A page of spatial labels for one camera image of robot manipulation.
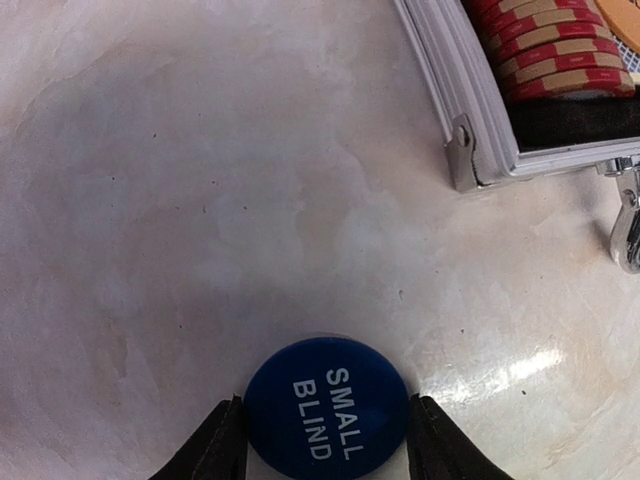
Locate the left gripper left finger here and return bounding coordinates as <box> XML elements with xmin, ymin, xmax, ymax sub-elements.
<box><xmin>150</xmin><ymin>396</ymin><xmax>245</xmax><ymax>480</ymax></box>

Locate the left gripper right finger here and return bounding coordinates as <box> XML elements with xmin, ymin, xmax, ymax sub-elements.
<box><xmin>407</xmin><ymin>394</ymin><xmax>512</xmax><ymax>480</ymax></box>

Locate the blue small blind button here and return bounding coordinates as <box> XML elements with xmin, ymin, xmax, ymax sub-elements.
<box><xmin>244</xmin><ymin>337</ymin><xmax>409</xmax><ymax>479</ymax></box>

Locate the aluminium poker case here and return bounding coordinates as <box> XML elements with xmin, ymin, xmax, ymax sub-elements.
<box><xmin>397</xmin><ymin>1</ymin><xmax>639</xmax><ymax>274</ymax></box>

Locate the orange big blind button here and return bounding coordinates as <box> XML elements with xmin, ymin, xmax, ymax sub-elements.
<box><xmin>595</xmin><ymin>0</ymin><xmax>640</xmax><ymax>53</ymax></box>

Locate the blue playing card deck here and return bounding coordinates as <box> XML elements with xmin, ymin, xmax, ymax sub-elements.
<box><xmin>618</xmin><ymin>42</ymin><xmax>640</xmax><ymax>85</ymax></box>

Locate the left chip row in case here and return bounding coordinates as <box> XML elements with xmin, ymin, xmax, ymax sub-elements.
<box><xmin>462</xmin><ymin>1</ymin><xmax>639</xmax><ymax>104</ymax></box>

